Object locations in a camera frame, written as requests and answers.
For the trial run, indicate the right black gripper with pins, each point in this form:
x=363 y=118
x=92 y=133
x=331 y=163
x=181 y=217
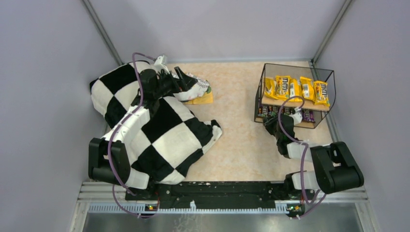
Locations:
x=271 y=124

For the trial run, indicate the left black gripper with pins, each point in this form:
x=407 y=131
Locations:
x=176 y=80

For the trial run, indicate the purple m&m bag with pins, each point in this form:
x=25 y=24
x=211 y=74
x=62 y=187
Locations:
x=273 y=110
x=262 y=111

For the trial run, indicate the yellow candy bag barcode side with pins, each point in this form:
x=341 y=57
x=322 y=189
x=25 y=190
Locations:
x=270 y=88

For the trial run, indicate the yellow m&m bag front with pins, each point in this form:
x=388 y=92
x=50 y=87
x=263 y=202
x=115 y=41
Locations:
x=282 y=87

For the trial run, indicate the yellow m&m bag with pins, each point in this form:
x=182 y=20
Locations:
x=321 y=94
x=282 y=87

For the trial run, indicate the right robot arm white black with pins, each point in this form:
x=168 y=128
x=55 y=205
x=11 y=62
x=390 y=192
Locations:
x=329 y=168

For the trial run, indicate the yellow candy bag shelf left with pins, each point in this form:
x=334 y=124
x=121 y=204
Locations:
x=295 y=91

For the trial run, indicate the yellow candy bag shelf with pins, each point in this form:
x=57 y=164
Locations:
x=295 y=91
x=307 y=88

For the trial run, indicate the yellow candy bag shelf middle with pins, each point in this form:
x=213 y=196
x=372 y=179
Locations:
x=307 y=88

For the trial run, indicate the yellow m&m bag on shelf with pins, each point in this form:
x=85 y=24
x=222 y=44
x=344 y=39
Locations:
x=321 y=94

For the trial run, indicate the animal print white cloth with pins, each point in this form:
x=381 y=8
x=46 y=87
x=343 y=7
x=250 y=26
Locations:
x=199 y=89

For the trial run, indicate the yellow cloth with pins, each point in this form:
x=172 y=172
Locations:
x=207 y=98

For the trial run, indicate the black white checkered cloth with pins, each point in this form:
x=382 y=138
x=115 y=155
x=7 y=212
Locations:
x=160 y=131

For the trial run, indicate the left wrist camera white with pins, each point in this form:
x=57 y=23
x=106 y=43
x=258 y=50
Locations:
x=160 y=63

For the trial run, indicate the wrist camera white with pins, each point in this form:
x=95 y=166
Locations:
x=160 y=63
x=297 y=116

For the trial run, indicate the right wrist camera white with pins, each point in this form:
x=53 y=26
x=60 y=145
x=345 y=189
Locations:
x=297 y=116

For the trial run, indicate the black wire mesh shelf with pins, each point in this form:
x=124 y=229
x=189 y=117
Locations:
x=321 y=112

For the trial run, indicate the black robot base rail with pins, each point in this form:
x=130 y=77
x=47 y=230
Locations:
x=228 y=195

